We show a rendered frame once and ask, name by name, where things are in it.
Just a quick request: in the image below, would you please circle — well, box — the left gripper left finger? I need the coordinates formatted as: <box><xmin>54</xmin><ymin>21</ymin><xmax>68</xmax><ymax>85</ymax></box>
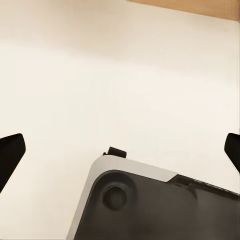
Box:
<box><xmin>0</xmin><ymin>133</ymin><xmax>26</xmax><ymax>193</ymax></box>

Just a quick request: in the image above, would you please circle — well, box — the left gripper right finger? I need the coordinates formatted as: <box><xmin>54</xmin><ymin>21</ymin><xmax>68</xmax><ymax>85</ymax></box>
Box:
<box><xmin>224</xmin><ymin>133</ymin><xmax>240</xmax><ymax>173</ymax></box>

